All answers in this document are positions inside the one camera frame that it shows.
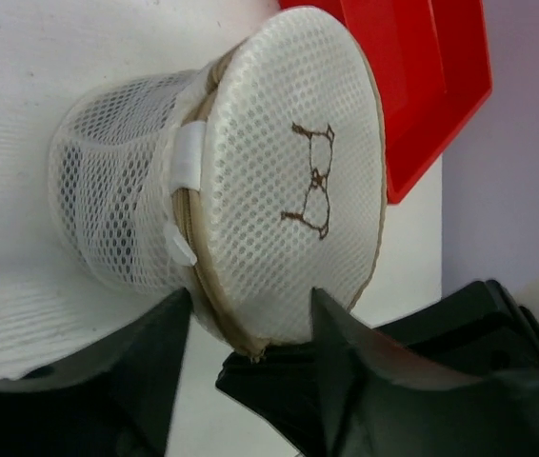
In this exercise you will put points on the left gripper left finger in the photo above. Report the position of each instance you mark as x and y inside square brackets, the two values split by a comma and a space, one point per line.
[113, 398]

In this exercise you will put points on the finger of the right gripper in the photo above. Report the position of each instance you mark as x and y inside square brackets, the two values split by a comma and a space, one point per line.
[288, 389]

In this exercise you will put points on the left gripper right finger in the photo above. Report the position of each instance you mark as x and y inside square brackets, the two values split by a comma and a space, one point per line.
[377, 398]

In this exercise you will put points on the white mesh laundry bag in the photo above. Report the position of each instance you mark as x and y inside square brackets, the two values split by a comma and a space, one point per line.
[250, 182]

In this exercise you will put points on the red plastic tray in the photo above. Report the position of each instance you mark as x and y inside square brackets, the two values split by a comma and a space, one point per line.
[430, 59]

